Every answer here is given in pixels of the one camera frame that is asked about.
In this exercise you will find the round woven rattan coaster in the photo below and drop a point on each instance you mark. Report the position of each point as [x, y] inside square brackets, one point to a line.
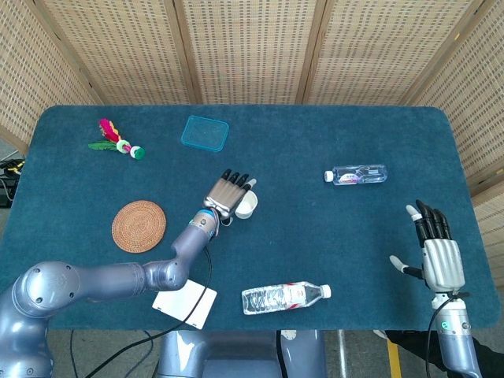
[139, 226]

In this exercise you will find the blue felt table cover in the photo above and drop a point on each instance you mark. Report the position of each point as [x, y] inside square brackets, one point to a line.
[315, 236]

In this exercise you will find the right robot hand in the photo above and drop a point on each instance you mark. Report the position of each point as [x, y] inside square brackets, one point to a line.
[443, 264]

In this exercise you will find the grey-blue robot torso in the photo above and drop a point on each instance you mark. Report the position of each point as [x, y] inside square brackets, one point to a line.
[236, 354]

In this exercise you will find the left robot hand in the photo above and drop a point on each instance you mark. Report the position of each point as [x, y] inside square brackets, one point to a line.
[222, 195]

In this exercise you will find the small clear water bottle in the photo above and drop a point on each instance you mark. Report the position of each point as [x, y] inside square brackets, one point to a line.
[356, 175]

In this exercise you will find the black and yellow equipment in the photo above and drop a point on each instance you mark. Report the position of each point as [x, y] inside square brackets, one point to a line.
[10, 181]

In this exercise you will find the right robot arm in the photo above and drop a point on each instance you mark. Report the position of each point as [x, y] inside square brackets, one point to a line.
[456, 338]

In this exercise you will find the colourful feather shuttlecock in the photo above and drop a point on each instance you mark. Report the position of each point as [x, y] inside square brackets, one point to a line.
[122, 145]

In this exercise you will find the white paper cup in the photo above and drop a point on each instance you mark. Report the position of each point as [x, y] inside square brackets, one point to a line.
[246, 208]

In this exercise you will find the white flat square box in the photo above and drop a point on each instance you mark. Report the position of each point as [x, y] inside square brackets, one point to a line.
[169, 303]

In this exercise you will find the woven bamboo folding screen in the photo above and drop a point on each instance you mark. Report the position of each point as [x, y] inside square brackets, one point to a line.
[252, 51]

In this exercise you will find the teal plastic container lid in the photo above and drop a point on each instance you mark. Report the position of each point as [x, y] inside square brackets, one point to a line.
[204, 134]

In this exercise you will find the large clear water bottle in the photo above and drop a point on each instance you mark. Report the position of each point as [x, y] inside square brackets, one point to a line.
[275, 299]

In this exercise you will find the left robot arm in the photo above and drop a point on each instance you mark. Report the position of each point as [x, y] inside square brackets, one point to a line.
[98, 275]

